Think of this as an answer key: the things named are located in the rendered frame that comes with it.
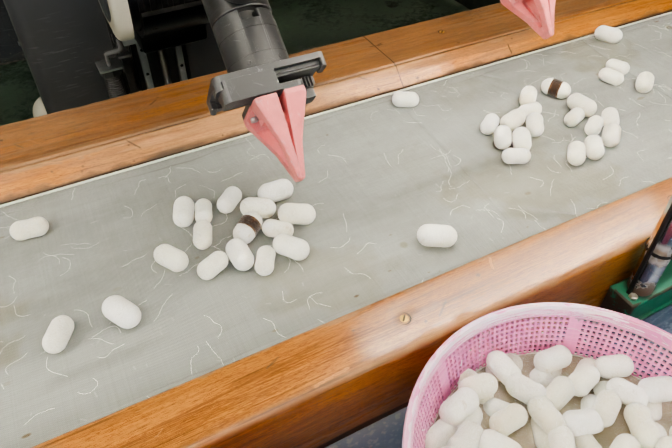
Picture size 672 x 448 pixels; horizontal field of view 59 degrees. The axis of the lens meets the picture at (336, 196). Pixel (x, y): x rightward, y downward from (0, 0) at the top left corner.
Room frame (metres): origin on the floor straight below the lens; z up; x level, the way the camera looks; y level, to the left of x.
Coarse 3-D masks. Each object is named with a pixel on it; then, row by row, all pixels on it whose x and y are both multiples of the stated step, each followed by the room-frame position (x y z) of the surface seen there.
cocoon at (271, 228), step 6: (264, 222) 0.41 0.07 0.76; (270, 222) 0.41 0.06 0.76; (276, 222) 0.41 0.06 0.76; (282, 222) 0.41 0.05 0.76; (288, 222) 0.41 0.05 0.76; (264, 228) 0.41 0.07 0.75; (270, 228) 0.41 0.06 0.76; (276, 228) 0.40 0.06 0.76; (282, 228) 0.40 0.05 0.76; (288, 228) 0.41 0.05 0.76; (270, 234) 0.40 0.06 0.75; (276, 234) 0.40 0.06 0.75
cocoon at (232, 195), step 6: (234, 186) 0.46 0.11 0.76; (228, 192) 0.45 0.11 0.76; (234, 192) 0.45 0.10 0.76; (240, 192) 0.46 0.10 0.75; (222, 198) 0.44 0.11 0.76; (228, 198) 0.44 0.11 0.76; (234, 198) 0.45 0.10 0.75; (240, 198) 0.46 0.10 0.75; (222, 204) 0.44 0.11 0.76; (228, 204) 0.44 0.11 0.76; (234, 204) 0.44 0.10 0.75; (222, 210) 0.44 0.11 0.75; (228, 210) 0.44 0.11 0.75
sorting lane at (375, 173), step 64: (512, 64) 0.74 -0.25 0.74; (576, 64) 0.74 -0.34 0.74; (640, 64) 0.74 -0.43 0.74; (320, 128) 0.59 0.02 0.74; (384, 128) 0.59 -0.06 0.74; (448, 128) 0.59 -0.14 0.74; (576, 128) 0.59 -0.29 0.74; (640, 128) 0.59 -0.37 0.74; (64, 192) 0.47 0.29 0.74; (128, 192) 0.47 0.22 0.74; (192, 192) 0.47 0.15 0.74; (256, 192) 0.47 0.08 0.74; (320, 192) 0.47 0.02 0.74; (384, 192) 0.47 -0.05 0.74; (448, 192) 0.47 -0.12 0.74; (512, 192) 0.47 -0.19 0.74; (576, 192) 0.47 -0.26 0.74; (0, 256) 0.38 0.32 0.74; (64, 256) 0.38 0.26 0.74; (128, 256) 0.38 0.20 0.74; (192, 256) 0.38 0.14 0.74; (320, 256) 0.38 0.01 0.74; (384, 256) 0.38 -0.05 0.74; (448, 256) 0.38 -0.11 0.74; (0, 320) 0.31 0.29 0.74; (192, 320) 0.31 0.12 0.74; (256, 320) 0.31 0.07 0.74; (320, 320) 0.31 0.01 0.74; (0, 384) 0.25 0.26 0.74; (64, 384) 0.25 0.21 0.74; (128, 384) 0.25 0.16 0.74
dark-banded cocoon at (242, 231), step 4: (248, 212) 0.42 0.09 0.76; (252, 212) 0.42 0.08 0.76; (256, 212) 0.42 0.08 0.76; (256, 216) 0.42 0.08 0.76; (260, 216) 0.42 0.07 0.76; (260, 220) 0.42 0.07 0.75; (240, 224) 0.41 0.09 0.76; (244, 224) 0.40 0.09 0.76; (236, 228) 0.40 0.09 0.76; (240, 228) 0.40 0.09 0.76; (244, 228) 0.40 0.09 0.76; (248, 228) 0.40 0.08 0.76; (236, 232) 0.40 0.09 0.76; (240, 232) 0.40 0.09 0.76; (244, 232) 0.40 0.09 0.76; (248, 232) 0.40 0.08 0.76; (252, 232) 0.40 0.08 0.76; (236, 236) 0.40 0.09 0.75; (240, 236) 0.39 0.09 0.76; (244, 236) 0.39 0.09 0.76; (248, 236) 0.40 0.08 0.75; (252, 236) 0.40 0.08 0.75; (244, 240) 0.39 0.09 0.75; (248, 240) 0.39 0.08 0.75
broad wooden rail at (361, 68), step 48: (576, 0) 0.90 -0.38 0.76; (624, 0) 0.90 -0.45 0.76; (336, 48) 0.74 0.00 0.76; (384, 48) 0.74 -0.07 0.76; (432, 48) 0.74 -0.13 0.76; (480, 48) 0.76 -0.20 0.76; (528, 48) 0.78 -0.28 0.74; (144, 96) 0.62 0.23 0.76; (192, 96) 0.62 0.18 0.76; (336, 96) 0.65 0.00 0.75; (0, 144) 0.53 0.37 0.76; (48, 144) 0.53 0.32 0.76; (96, 144) 0.53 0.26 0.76; (144, 144) 0.54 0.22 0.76; (192, 144) 0.55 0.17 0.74; (0, 192) 0.46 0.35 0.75
